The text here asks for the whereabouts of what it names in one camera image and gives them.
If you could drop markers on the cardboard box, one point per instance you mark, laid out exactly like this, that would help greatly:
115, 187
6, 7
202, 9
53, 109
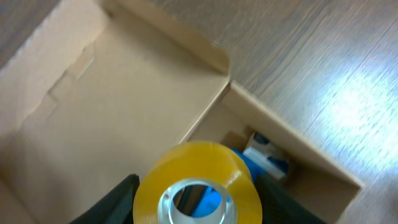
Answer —
105, 88

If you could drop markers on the blue whiteboard eraser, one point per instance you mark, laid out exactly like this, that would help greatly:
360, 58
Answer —
211, 198

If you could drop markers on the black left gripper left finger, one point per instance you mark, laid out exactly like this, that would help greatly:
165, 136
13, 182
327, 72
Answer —
115, 207

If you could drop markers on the yellow tape roll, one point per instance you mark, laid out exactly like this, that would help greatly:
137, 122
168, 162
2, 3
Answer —
198, 163

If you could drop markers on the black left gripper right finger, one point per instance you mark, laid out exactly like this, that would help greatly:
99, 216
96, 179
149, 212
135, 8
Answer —
278, 207

